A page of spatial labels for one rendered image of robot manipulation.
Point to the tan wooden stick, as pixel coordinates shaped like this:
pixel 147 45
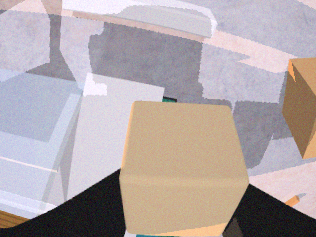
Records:
pixel 292 201

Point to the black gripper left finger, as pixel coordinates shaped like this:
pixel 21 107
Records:
pixel 96 212

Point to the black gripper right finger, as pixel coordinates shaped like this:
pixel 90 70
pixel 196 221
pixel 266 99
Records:
pixel 261 215

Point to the tan cube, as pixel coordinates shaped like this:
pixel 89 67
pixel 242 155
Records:
pixel 182 169

